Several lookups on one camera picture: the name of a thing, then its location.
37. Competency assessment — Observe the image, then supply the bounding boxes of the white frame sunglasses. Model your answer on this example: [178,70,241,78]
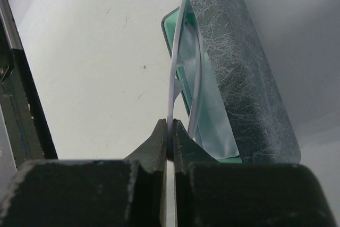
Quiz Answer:
[162,0,205,139]

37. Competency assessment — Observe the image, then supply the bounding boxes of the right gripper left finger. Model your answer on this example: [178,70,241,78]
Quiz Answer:
[125,119,167,226]

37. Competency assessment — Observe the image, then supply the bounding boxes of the grey glasses case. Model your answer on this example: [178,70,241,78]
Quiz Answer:
[167,0,301,164]

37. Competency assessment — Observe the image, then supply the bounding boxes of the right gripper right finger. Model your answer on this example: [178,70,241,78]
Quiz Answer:
[172,119,218,226]

